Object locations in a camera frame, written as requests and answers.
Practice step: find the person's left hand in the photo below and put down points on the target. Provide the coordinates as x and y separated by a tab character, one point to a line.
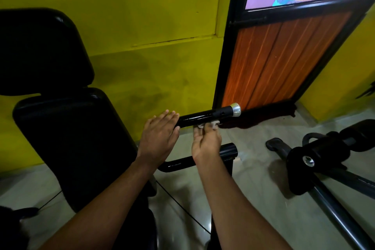
159	138

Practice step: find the person's right hand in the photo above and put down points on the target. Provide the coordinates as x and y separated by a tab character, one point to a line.
206	144

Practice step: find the white cleaning wipe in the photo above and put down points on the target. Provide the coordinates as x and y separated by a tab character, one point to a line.
202	125

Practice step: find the person's right forearm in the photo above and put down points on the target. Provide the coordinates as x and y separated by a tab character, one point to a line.
240	217

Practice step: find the person's left forearm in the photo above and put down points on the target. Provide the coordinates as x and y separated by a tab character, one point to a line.
102	211

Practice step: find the black back pad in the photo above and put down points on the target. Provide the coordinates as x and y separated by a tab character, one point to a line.
79	141

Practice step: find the black round seat pad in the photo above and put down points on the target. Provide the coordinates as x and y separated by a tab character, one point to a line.
143	229

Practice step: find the orange black edged panel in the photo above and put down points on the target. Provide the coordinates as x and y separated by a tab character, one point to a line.
278	62

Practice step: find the black head pad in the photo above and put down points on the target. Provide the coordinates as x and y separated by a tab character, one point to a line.
41	53

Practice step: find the dark weight stack housing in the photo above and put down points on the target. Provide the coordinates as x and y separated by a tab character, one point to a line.
11	229

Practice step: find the black machine base frame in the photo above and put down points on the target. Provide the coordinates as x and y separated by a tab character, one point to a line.
230	150

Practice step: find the grey leg machine frame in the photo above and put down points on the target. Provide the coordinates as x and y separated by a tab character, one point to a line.
337	208

